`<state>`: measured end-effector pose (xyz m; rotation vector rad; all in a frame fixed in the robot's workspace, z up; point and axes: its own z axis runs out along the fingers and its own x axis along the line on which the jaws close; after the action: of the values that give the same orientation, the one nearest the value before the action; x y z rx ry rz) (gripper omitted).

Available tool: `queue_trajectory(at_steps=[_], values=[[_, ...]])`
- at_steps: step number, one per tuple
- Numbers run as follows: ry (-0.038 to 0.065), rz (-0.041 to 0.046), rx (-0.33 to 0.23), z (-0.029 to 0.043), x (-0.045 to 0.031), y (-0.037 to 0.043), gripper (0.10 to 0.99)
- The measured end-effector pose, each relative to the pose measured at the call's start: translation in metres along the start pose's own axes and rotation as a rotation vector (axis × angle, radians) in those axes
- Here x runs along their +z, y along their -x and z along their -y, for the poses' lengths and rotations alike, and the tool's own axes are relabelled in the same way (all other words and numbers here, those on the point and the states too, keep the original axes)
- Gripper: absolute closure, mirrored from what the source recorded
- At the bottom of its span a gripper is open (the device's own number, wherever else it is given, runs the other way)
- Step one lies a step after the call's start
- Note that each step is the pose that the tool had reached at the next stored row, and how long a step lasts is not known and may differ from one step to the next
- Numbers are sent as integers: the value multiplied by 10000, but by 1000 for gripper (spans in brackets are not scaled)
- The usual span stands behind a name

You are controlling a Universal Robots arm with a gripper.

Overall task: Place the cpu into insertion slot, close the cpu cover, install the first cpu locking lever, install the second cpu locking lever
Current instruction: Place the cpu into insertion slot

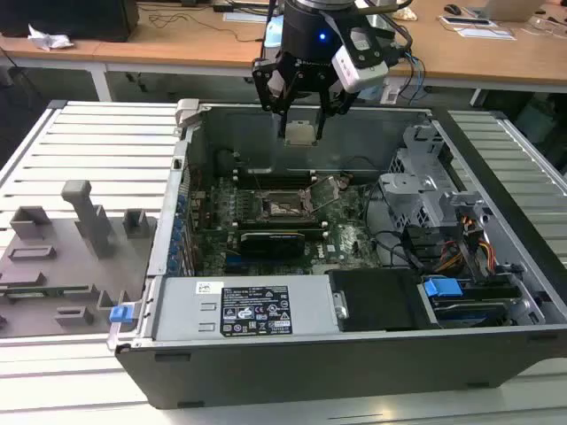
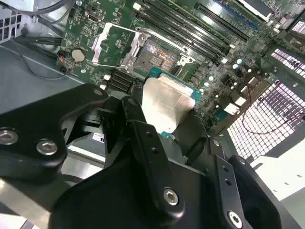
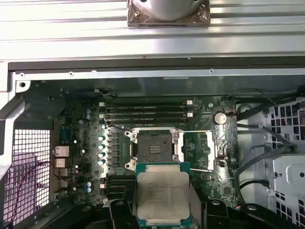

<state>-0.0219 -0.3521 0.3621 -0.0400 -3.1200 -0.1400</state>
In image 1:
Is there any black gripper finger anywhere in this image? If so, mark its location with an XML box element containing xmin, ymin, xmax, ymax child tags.
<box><xmin>252</xmin><ymin>55</ymin><xmax>296</xmax><ymax>135</ymax></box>
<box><xmin>315</xmin><ymin>85</ymin><xmax>356</xmax><ymax>139</ymax></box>

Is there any silver square CPU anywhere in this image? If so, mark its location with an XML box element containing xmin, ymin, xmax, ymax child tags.
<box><xmin>284</xmin><ymin>120</ymin><xmax>319</xmax><ymax>147</ymax></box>

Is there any CPU socket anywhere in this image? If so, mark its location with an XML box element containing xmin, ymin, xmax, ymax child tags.
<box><xmin>260</xmin><ymin>189</ymin><xmax>318</xmax><ymax>223</ymax></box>

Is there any blue expansion slot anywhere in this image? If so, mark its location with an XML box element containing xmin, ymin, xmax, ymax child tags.
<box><xmin>224</xmin><ymin>255</ymin><xmax>267</xmax><ymax>272</ymax></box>

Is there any black rear fan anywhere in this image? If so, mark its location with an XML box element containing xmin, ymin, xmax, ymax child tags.
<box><xmin>214</xmin><ymin>149</ymin><xmax>243</xmax><ymax>178</ymax></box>

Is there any wooden desk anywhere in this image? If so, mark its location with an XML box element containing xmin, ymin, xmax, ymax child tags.
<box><xmin>90</xmin><ymin>0</ymin><xmax>567</xmax><ymax>107</ymax></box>
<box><xmin>0</xmin><ymin>33</ymin><xmax>110</xmax><ymax>103</ymax></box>

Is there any silver metal drive cage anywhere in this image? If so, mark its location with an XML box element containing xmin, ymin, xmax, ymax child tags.
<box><xmin>378</xmin><ymin>123</ymin><xmax>493</xmax><ymax>231</ymax></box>

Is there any green motherboard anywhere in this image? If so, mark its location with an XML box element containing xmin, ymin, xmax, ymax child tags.
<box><xmin>185</xmin><ymin>172</ymin><xmax>400</xmax><ymax>278</ymax></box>

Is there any white tablet device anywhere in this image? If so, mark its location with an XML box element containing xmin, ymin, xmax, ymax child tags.
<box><xmin>441</xmin><ymin>15</ymin><xmax>496</xmax><ymax>27</ymax></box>

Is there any black graphics card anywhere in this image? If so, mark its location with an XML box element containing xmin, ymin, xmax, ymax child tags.
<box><xmin>238</xmin><ymin>229</ymin><xmax>307</xmax><ymax>260</ymax></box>

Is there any white paper sheet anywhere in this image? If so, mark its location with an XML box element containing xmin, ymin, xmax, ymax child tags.
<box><xmin>458</xmin><ymin>26</ymin><xmax>517</xmax><ymax>41</ymax></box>

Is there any blue card retainer row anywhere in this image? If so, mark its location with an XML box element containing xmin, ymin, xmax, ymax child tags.
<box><xmin>167</xmin><ymin>194</ymin><xmax>186</xmax><ymax>275</ymax></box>

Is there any silver laptop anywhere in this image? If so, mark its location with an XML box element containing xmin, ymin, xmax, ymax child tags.
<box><xmin>480</xmin><ymin>0</ymin><xmax>544</xmax><ymax>22</ymax></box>

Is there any black plastic shroud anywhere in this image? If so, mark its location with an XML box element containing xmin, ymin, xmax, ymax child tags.
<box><xmin>328</xmin><ymin>267</ymin><xmax>438</xmax><ymax>333</ymax></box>

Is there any black box on desk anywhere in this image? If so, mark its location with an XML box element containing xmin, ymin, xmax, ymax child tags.
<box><xmin>0</xmin><ymin>0</ymin><xmax>139</xmax><ymax>43</ymax></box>

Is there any hard disk in blue carrier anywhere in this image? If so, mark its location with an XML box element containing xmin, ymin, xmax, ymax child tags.
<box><xmin>423</xmin><ymin>276</ymin><xmax>510</xmax><ymax>328</ymax></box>

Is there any crumpled white paper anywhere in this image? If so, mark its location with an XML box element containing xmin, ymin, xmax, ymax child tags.
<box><xmin>27</xmin><ymin>24</ymin><xmax>74</xmax><ymax>52</ymax></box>

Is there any silver power supply unit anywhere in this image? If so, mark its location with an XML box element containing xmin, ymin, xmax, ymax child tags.
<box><xmin>152</xmin><ymin>274</ymin><xmax>338</xmax><ymax>342</ymax></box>

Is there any blue case latch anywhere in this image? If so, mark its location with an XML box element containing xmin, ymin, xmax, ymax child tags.
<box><xmin>108</xmin><ymin>304</ymin><xmax>134</xmax><ymax>324</ymax></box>

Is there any grey parts rack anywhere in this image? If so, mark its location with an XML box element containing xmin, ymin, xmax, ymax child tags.
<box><xmin>0</xmin><ymin>179</ymin><xmax>159</xmax><ymax>340</ymax></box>

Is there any open black PC case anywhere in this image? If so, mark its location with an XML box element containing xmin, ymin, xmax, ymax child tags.
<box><xmin>107</xmin><ymin>97</ymin><xmax>567</xmax><ymax>411</ymax></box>

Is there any green RAM stick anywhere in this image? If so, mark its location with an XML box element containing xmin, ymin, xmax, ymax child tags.
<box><xmin>0</xmin><ymin>285</ymin><xmax>89</xmax><ymax>297</ymax></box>

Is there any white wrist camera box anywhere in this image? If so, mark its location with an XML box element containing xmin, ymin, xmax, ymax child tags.
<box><xmin>331</xmin><ymin>26</ymin><xmax>390</xmax><ymax>95</ymax></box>

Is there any small white bracket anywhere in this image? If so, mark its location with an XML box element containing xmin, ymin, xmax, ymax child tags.
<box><xmin>380</xmin><ymin>83</ymin><xmax>402</xmax><ymax>105</ymax></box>

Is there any grey case handle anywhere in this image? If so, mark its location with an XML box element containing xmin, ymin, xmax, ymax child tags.
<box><xmin>175</xmin><ymin>97</ymin><xmax>203</xmax><ymax>129</ymax></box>

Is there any blue cable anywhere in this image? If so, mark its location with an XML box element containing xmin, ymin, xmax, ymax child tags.
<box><xmin>400</xmin><ymin>46</ymin><xmax>427</xmax><ymax>94</ymax></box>

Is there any black cable bundle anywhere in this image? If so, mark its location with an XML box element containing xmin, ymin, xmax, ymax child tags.
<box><xmin>365</xmin><ymin>181</ymin><xmax>429</xmax><ymax>272</ymax></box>

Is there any yellow orange wire bundle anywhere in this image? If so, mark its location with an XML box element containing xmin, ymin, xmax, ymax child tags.
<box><xmin>436</xmin><ymin>214</ymin><xmax>495</xmax><ymax>274</ymax></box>

